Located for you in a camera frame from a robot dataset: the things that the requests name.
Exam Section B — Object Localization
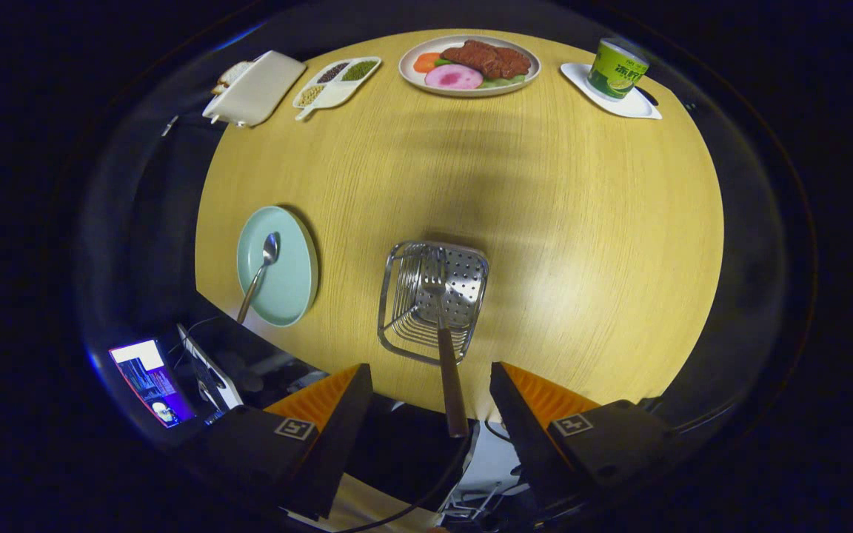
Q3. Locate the steel spoon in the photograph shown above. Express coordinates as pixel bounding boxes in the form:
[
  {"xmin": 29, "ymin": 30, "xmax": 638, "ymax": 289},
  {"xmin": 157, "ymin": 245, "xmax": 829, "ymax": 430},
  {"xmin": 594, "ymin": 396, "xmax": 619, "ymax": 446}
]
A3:
[{"xmin": 237, "ymin": 232, "xmax": 281, "ymax": 324}]

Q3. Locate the lit laptop screen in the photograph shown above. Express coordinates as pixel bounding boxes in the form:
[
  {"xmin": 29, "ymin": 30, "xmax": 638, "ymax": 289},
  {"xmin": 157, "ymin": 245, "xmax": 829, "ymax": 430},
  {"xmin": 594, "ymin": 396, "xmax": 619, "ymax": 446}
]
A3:
[{"xmin": 108, "ymin": 339, "xmax": 198, "ymax": 429}]

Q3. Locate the white saucer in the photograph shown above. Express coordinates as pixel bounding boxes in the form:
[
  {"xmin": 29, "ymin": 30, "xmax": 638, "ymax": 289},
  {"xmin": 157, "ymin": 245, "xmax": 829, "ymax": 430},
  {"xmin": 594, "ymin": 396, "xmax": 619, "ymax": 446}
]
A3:
[{"xmin": 560, "ymin": 62, "xmax": 663, "ymax": 121}]

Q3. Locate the white oval food plate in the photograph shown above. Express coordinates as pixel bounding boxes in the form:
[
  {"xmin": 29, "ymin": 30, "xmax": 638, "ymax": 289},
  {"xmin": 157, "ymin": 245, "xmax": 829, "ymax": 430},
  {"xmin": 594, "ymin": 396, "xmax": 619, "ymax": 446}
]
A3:
[{"xmin": 398, "ymin": 34, "xmax": 542, "ymax": 98}]

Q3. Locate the white rectangular tray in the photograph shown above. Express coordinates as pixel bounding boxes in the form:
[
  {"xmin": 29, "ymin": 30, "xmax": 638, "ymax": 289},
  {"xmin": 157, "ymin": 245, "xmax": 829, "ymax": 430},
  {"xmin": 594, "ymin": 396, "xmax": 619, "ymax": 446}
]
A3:
[{"xmin": 202, "ymin": 50, "xmax": 307, "ymax": 128}]

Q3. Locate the bread slice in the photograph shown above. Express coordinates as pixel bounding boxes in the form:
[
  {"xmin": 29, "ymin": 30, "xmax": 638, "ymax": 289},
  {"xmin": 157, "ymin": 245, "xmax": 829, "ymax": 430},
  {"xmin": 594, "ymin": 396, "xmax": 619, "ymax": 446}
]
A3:
[{"xmin": 212, "ymin": 61, "xmax": 251, "ymax": 95}]

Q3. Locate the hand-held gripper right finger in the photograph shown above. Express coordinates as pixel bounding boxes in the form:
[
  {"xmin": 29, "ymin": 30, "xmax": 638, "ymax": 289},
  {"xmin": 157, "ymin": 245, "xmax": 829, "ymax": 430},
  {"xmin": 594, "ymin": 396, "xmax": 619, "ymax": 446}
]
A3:
[{"xmin": 489, "ymin": 361, "xmax": 675, "ymax": 512}]

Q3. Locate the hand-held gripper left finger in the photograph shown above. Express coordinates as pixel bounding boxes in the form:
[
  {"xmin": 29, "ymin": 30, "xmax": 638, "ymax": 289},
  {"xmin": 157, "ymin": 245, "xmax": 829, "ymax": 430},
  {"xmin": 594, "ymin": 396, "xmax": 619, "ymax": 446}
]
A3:
[{"xmin": 175, "ymin": 363, "xmax": 374, "ymax": 521}]

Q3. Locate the pink ham slice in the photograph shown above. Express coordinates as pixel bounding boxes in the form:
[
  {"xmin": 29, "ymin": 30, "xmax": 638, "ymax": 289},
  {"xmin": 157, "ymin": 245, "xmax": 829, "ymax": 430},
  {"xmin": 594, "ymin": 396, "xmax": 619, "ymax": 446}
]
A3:
[{"xmin": 424, "ymin": 64, "xmax": 484, "ymax": 90}]

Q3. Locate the steel wire drain basket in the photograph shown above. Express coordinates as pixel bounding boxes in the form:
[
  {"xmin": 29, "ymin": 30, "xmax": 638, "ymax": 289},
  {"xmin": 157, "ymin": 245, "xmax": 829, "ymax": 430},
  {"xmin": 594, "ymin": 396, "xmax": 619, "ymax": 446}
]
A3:
[{"xmin": 377, "ymin": 240, "xmax": 490, "ymax": 366}]

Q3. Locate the black cable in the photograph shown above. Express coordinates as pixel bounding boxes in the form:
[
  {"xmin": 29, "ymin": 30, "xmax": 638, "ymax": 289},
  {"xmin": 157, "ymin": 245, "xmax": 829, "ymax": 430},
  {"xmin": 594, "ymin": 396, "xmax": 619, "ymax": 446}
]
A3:
[{"xmin": 338, "ymin": 437, "xmax": 473, "ymax": 533}]

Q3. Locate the white power strip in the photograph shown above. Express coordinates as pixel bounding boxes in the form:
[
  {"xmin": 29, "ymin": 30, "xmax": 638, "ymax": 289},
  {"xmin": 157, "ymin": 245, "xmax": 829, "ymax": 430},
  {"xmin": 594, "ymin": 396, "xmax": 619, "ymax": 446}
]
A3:
[{"xmin": 177, "ymin": 324, "xmax": 244, "ymax": 412}]

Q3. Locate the white divided bean dish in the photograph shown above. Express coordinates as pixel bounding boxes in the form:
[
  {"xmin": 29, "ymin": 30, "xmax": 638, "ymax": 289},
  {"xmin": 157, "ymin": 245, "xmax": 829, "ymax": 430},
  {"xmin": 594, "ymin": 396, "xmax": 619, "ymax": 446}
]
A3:
[{"xmin": 292, "ymin": 56, "xmax": 383, "ymax": 122}]

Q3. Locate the pale green round plate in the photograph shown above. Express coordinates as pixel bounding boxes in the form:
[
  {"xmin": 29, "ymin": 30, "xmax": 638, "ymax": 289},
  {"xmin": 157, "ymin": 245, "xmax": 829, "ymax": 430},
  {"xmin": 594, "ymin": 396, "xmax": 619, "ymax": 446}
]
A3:
[{"xmin": 237, "ymin": 205, "xmax": 320, "ymax": 328}]

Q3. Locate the green drink can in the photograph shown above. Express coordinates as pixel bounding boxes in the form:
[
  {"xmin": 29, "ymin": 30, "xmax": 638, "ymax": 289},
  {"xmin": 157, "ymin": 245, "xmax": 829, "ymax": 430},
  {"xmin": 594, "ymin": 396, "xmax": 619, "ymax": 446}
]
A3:
[{"xmin": 586, "ymin": 38, "xmax": 650, "ymax": 101}]

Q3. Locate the fork with brown handle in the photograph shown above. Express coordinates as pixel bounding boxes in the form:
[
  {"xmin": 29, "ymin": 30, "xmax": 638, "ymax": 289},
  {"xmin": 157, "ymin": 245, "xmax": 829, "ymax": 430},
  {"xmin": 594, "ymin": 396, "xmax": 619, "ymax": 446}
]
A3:
[{"xmin": 421, "ymin": 248, "xmax": 470, "ymax": 439}]

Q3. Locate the brown steak piece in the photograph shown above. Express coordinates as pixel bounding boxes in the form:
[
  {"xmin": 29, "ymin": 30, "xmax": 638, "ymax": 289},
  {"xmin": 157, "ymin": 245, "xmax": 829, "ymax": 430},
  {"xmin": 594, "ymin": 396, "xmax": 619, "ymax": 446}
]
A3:
[{"xmin": 441, "ymin": 39, "xmax": 532, "ymax": 80}]

